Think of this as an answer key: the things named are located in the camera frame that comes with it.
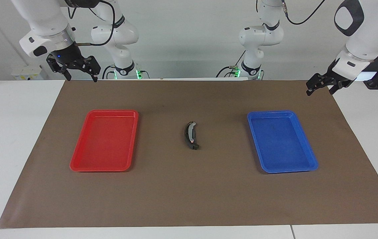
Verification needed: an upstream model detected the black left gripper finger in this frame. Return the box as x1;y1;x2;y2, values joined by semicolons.
305;73;330;97
328;83;344;96

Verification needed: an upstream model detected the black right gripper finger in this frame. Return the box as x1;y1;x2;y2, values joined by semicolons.
46;54;72;82
82;55;102;83

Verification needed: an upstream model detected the curved brake shoe white web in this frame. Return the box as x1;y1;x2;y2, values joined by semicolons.
183;121;200;150

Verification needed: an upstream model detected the blue plastic tray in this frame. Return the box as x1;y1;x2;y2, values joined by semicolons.
247;110;319;174

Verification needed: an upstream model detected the red plastic tray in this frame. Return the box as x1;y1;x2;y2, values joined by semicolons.
69;110;139;172

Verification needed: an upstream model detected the brown table mat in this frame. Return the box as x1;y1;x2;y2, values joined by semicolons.
0;80;378;229

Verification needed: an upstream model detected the black base cable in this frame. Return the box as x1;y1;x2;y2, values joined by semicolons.
217;51;245;79
102;64;117;80

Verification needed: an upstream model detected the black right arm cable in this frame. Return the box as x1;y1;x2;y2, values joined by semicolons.
67;0;117;46

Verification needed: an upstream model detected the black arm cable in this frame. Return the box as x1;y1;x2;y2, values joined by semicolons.
67;0;117;46
281;0;326;26

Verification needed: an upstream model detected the white wall socket box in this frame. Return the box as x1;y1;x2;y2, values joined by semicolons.
11;64;47;81

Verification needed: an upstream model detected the black printed cable strap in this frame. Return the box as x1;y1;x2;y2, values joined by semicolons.
113;15;126;30

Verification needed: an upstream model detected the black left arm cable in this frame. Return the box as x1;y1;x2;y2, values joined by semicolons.
281;0;326;26

